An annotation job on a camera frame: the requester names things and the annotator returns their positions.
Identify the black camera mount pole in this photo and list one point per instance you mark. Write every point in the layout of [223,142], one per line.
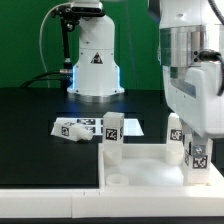
[68,20]

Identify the paper sheet with markers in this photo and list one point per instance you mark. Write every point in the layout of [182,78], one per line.
[131,126]

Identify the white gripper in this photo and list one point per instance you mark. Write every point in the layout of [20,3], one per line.
[192,94]

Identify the white square tabletop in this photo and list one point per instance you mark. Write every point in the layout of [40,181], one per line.
[144,172]

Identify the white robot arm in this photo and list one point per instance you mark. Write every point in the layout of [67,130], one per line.
[191,52]

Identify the grey rear camera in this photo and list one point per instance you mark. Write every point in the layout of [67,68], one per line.
[88,8]

